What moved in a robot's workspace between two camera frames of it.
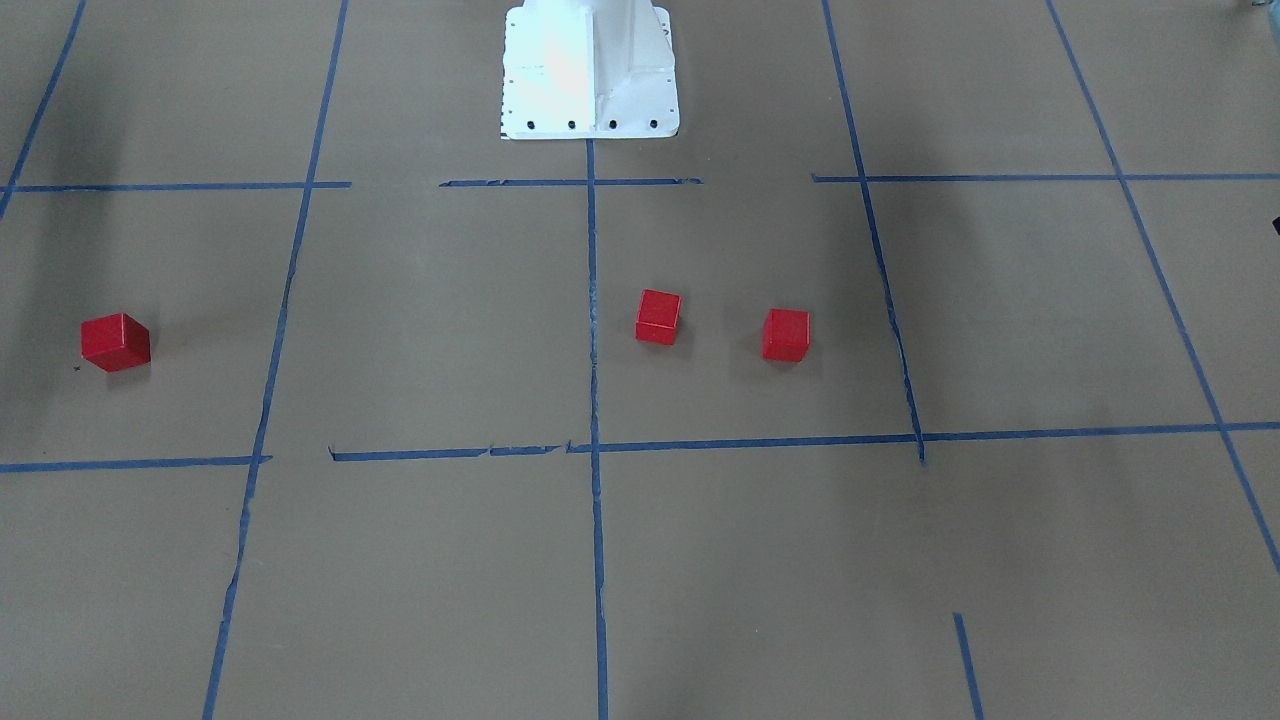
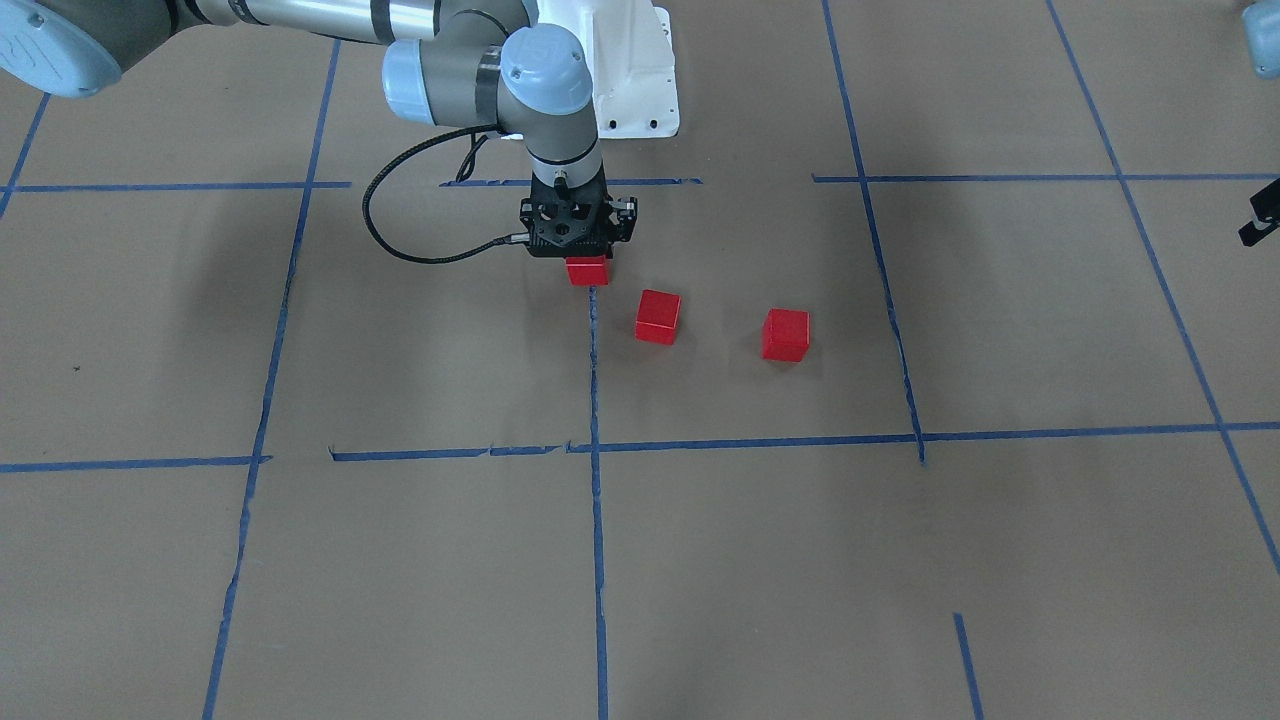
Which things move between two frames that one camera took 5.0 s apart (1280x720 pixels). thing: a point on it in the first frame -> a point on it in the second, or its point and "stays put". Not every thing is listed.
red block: (657, 316) stays put
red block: (786, 336) stays put
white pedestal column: (578, 69) stays put
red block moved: (115, 342) -> (587, 270)
